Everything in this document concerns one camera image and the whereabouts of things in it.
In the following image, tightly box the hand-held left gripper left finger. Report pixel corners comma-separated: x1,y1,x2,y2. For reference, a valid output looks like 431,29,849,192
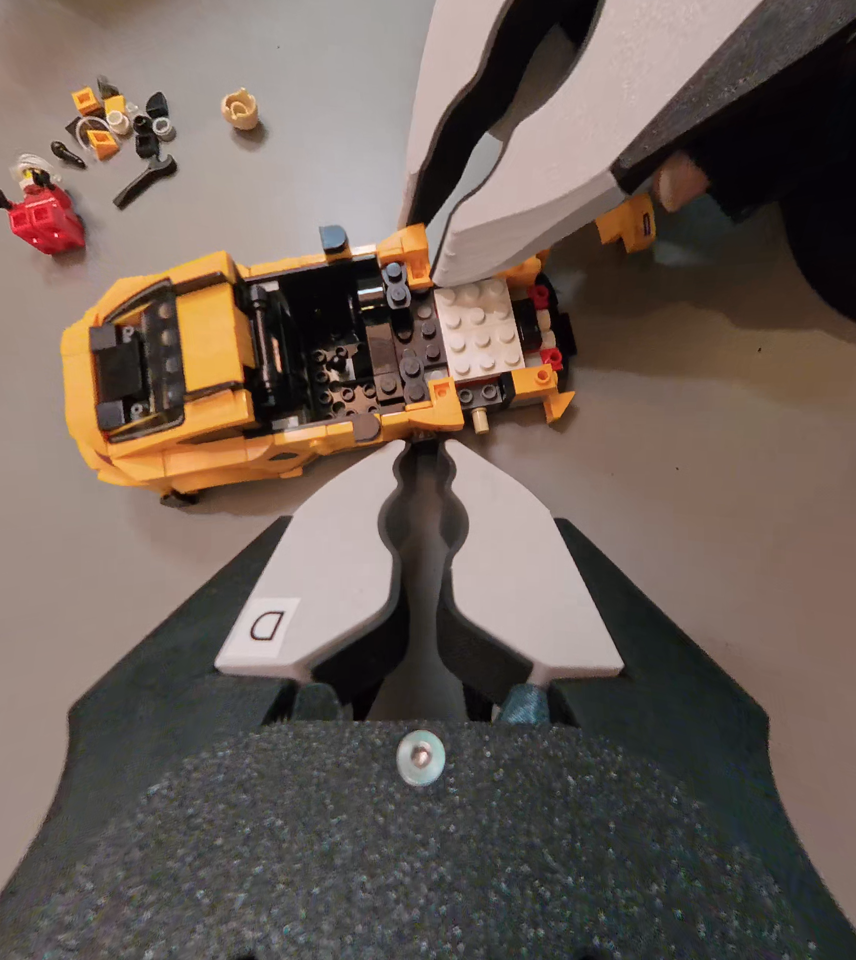
214,438,408,708

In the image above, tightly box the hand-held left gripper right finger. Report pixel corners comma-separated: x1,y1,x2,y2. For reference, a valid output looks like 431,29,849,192
439,438,626,708

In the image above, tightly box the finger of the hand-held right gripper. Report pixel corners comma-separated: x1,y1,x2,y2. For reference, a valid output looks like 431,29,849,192
431,0,768,290
404,0,603,230

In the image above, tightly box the yellow lego car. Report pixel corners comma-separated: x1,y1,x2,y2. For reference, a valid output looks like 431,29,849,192
60,196,657,513

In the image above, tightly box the person's right forearm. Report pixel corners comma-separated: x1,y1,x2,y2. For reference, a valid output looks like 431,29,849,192
686,67,856,339

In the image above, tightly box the tan lego hair piece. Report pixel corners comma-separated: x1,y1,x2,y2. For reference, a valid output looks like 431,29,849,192
220,87,261,134

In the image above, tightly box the black lego wrench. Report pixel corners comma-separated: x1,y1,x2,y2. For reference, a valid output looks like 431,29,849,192
113,153,178,211

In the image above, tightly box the pile of small lego pieces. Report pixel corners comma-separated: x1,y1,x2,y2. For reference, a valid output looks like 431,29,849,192
50,73,175,170

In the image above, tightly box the red lego minifigure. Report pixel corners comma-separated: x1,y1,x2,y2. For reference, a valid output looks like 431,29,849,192
0,150,87,258

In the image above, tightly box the person's right hand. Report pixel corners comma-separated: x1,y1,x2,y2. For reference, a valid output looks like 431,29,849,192
656,153,706,213

